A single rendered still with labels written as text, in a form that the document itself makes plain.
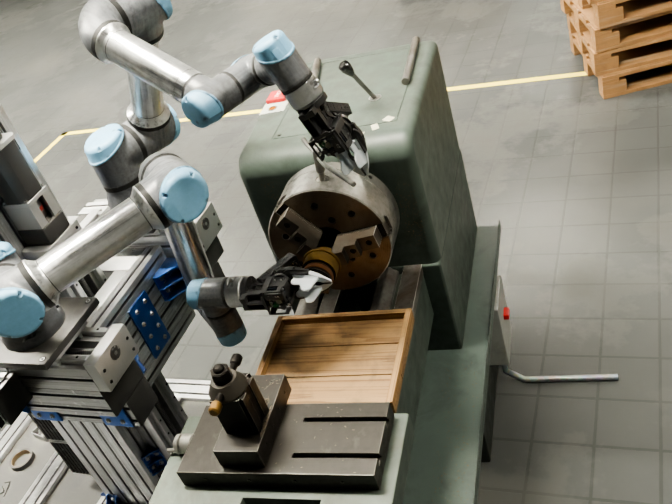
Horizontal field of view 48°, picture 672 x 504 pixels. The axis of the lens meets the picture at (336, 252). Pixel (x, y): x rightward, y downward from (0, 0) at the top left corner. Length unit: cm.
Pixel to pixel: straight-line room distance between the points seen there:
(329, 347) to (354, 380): 14
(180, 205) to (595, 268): 207
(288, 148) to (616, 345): 154
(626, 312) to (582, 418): 54
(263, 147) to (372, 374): 67
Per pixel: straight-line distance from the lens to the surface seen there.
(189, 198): 168
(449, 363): 225
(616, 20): 436
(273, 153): 200
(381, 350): 183
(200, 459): 167
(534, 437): 273
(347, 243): 181
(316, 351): 189
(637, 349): 297
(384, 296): 202
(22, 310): 168
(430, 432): 209
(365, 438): 155
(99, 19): 181
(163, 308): 219
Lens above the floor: 213
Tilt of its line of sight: 35 degrees down
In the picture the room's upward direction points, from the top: 19 degrees counter-clockwise
